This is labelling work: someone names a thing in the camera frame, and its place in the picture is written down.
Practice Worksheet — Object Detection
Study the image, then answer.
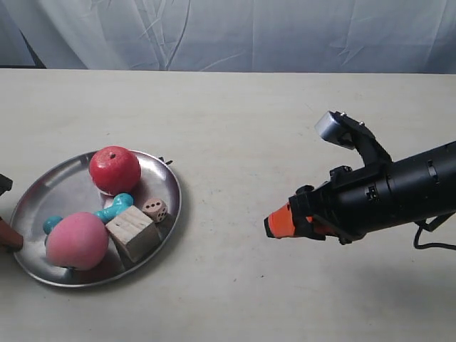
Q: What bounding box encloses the white backdrop cloth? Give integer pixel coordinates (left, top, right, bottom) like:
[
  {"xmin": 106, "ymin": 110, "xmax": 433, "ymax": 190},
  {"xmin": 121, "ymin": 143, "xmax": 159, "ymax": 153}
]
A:
[{"xmin": 1, "ymin": 1, "xmax": 455, "ymax": 73}]

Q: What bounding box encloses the teal rubber bone toy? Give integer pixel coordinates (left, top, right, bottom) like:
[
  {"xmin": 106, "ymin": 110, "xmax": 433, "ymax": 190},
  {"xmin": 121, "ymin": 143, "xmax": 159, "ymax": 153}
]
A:
[{"xmin": 42, "ymin": 193, "xmax": 134, "ymax": 235}]

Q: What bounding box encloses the wooden cube block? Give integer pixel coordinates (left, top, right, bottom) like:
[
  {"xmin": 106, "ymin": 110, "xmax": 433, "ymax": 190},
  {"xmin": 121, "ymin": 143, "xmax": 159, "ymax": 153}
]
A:
[{"xmin": 105, "ymin": 206, "xmax": 161, "ymax": 262}]

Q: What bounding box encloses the red toy apple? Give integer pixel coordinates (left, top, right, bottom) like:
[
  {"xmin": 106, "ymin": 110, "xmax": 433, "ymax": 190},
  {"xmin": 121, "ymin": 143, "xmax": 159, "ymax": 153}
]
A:
[{"xmin": 88, "ymin": 146, "xmax": 142, "ymax": 196}]

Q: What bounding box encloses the small wooden die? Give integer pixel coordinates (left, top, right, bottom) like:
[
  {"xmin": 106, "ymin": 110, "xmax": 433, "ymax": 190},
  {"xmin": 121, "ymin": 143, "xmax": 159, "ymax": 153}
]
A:
[{"xmin": 142, "ymin": 197, "xmax": 167, "ymax": 223}]

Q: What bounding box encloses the pink toy peach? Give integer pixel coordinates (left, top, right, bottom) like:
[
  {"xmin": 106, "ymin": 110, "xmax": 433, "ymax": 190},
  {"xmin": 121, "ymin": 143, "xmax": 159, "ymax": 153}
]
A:
[{"xmin": 43, "ymin": 212, "xmax": 109, "ymax": 271}]

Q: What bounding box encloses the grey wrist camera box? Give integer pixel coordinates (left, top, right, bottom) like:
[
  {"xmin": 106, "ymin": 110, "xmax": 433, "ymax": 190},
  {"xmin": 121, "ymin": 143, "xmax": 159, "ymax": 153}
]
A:
[{"xmin": 314, "ymin": 111, "xmax": 345, "ymax": 146}]

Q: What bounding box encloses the black cable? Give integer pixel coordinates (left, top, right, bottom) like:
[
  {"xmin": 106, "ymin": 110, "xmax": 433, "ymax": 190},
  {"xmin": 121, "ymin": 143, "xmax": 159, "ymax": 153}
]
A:
[{"xmin": 412, "ymin": 213, "xmax": 456, "ymax": 252}]

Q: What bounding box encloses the round steel plate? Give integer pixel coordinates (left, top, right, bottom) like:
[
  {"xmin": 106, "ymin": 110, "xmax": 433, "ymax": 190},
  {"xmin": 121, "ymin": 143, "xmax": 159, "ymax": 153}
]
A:
[{"xmin": 10, "ymin": 151, "xmax": 182, "ymax": 288}]

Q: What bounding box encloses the black X tape mark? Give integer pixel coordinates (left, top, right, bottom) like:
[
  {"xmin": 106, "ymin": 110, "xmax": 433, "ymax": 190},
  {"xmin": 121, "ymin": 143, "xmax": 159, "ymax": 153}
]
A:
[{"xmin": 158, "ymin": 156, "xmax": 173, "ymax": 165}]

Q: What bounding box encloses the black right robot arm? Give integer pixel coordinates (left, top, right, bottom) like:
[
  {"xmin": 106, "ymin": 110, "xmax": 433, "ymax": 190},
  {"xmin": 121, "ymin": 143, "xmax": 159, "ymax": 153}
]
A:
[{"xmin": 264, "ymin": 142, "xmax": 455, "ymax": 244}]

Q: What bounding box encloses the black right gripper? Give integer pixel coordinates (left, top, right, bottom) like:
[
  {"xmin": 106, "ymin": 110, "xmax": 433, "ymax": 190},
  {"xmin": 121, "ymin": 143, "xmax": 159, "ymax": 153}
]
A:
[{"xmin": 264, "ymin": 165, "xmax": 392, "ymax": 244}]

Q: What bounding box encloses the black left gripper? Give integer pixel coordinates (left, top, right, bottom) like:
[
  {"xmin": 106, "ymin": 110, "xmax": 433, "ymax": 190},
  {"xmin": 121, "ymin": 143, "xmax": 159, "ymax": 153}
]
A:
[{"xmin": 0, "ymin": 174, "xmax": 24, "ymax": 250}]

